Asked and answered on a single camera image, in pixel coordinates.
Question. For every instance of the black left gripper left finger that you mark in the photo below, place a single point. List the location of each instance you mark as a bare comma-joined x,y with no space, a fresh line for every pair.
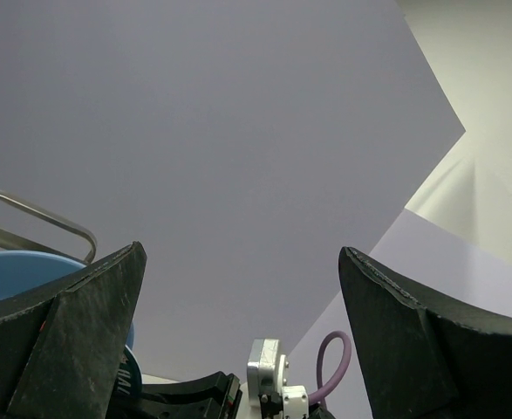
60,388

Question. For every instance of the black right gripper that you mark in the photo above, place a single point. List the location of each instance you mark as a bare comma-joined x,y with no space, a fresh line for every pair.
217,395

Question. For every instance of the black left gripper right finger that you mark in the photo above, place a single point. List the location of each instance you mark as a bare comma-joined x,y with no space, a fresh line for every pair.
422,353

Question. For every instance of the blue plastic plate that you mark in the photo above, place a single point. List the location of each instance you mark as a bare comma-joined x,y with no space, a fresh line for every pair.
20,275

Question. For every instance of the white plate with dark rim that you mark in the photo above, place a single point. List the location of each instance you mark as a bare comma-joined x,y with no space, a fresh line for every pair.
129,378

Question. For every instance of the steel two-tier dish rack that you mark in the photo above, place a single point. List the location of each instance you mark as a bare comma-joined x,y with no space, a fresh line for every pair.
25,226

